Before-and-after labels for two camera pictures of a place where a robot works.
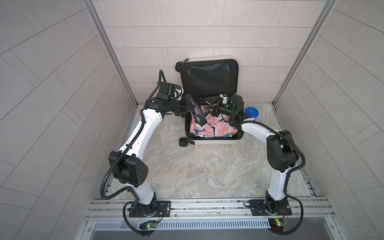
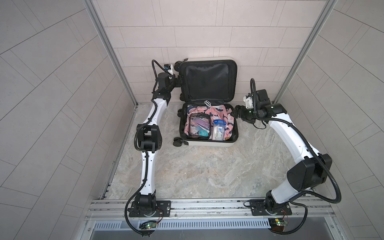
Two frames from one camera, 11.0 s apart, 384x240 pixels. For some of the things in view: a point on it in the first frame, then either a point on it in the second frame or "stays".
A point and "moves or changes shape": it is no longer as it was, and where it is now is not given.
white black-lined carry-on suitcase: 210,87 stays
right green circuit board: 277,224 stays
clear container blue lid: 252,112 moves or changes shape
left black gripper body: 178,107 to 173,83
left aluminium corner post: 94,12 stays
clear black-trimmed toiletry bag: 194,109 to 199,126
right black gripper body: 227,110 to 246,114
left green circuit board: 148,225 stays
